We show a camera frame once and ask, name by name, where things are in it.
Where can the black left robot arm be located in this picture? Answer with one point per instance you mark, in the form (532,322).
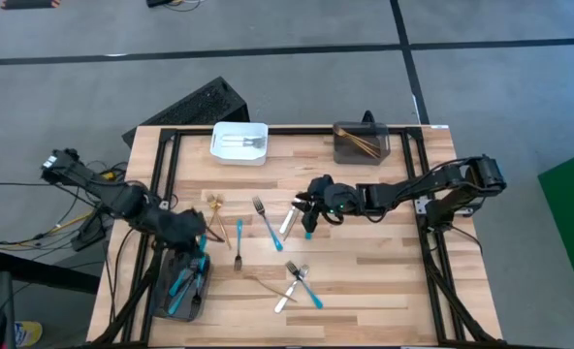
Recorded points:
(112,196)

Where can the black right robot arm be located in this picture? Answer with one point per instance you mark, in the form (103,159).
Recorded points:
(413,186)

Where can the black orange-edged floor ramp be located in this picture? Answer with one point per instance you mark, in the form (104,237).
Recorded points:
(30,4)

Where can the green panel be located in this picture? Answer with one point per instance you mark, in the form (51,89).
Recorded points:
(573,218)

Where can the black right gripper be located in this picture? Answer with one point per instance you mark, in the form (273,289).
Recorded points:
(338,199)

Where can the translucent grey plastic bin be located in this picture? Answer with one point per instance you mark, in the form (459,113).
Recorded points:
(163,291)
(352,157)

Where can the small black mount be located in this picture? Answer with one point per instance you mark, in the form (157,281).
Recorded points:
(368,118)

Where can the yellow plug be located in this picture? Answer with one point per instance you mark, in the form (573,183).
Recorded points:
(106,175)

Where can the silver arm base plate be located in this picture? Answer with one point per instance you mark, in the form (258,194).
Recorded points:
(464,211)

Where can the blue and yellow bag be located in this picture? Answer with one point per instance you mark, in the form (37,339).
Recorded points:
(27,334)

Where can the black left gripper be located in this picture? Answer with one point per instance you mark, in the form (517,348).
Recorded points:
(180,228)

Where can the white frame bracket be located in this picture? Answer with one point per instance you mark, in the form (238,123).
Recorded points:
(421,206)

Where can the white plastic bin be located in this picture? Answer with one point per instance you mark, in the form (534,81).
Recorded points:
(238,157)

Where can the black power brick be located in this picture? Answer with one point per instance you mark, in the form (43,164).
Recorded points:
(88,235)

